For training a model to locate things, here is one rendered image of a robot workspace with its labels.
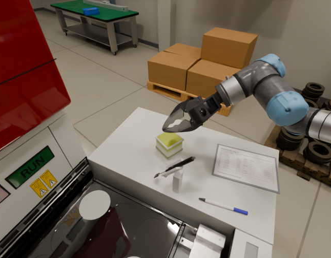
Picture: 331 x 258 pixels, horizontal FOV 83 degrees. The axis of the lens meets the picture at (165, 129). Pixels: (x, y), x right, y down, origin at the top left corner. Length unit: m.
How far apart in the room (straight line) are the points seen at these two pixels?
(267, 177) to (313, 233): 1.24
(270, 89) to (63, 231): 0.69
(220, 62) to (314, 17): 1.16
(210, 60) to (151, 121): 1.99
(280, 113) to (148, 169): 0.42
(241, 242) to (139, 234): 0.28
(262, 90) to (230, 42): 2.07
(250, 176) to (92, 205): 0.53
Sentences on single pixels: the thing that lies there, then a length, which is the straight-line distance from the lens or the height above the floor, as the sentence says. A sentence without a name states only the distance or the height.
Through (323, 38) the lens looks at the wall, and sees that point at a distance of 3.13.
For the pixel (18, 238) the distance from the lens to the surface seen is 0.71.
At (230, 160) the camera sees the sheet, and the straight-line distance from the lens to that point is 0.71.
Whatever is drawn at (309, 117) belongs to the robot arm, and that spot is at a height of 1.21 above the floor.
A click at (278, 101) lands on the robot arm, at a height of 1.27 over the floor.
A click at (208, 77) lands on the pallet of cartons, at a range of 2.33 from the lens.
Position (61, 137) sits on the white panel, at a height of 1.11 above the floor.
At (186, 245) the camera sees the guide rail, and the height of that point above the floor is 0.85.
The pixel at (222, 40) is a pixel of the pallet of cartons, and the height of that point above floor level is 0.74.
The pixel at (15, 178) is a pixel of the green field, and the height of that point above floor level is 1.11.
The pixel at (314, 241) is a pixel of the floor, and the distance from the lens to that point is 1.90.
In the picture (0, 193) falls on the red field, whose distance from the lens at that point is 0.60.
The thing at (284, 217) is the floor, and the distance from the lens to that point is 1.87.
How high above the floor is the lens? 1.51
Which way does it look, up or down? 43 degrees down
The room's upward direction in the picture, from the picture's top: straight up
